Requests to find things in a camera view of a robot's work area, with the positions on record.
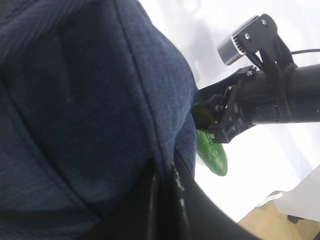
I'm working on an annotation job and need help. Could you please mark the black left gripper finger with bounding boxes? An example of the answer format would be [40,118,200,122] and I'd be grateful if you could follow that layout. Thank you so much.
[151,150,257,240]

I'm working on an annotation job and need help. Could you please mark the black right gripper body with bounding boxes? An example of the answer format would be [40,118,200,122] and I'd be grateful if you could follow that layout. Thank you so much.
[197,66,288,144]

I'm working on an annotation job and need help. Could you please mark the green cucumber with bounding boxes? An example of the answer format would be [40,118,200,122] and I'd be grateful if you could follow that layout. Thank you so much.
[192,92,228,177]

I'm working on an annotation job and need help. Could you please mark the navy blue lunch bag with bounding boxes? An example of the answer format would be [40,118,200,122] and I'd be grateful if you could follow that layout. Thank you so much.
[0,0,196,240]

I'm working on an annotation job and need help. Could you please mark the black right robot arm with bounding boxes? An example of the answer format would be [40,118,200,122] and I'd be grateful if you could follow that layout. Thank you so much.
[191,64,320,144]

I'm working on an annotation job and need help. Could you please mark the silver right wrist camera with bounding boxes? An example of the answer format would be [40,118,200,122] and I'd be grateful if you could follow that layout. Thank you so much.
[217,14,278,66]

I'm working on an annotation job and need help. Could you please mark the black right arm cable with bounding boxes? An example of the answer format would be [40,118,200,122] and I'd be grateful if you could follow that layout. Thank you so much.
[254,48,320,83]

